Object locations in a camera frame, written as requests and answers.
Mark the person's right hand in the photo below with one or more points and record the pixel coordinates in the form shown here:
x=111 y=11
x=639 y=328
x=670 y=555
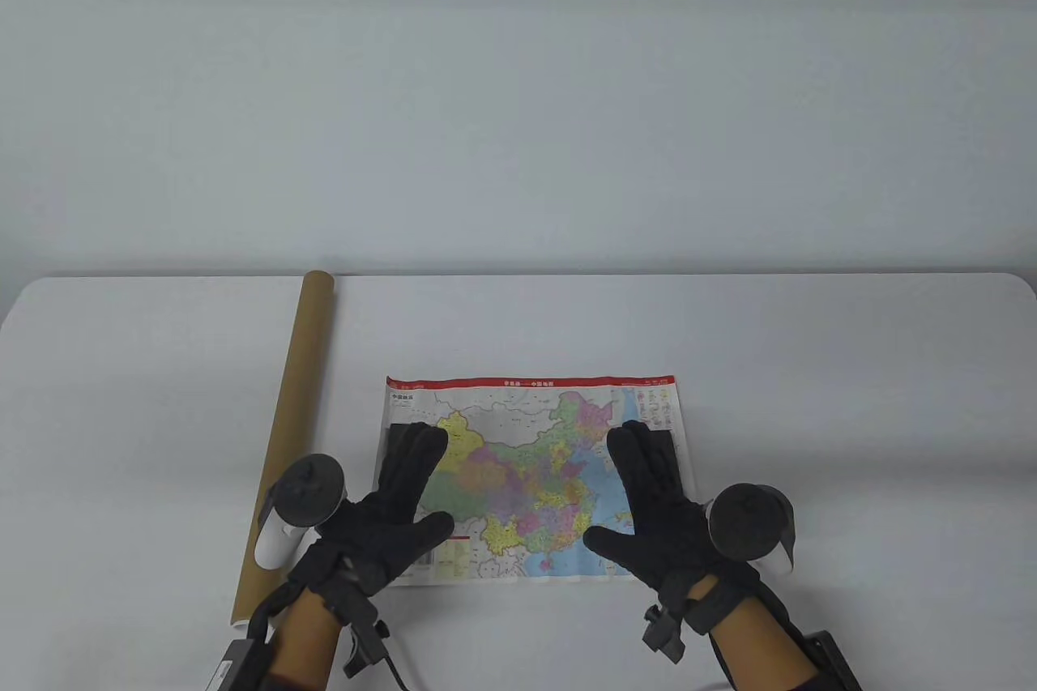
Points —
x=660 y=529

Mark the person's left hand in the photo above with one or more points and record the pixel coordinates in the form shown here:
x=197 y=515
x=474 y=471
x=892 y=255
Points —
x=381 y=529

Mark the black bar paperweight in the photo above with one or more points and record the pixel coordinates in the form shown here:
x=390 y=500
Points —
x=666 y=444
x=395 y=436

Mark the colourful paper map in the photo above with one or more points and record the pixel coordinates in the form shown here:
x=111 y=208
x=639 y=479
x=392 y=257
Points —
x=527 y=472

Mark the brown cardboard mailing tube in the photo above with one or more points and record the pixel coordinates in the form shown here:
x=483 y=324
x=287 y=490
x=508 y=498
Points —
x=296 y=391

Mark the person's right forearm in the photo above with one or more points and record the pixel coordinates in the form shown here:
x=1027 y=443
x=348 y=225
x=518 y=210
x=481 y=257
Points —
x=753 y=642

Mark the person's left forearm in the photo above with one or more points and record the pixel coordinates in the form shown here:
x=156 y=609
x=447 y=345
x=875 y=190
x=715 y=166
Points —
x=304 y=642

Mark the black white right hand controller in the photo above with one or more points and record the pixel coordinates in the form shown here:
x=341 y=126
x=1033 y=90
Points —
x=749 y=521

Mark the black labelled left wrist box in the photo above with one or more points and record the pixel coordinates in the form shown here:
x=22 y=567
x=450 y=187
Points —
x=239 y=667

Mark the black right wrist box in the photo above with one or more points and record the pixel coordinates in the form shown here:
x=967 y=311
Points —
x=834 y=663

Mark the small black right wrist camera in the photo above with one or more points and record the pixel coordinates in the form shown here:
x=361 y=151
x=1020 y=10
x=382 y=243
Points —
x=666 y=630

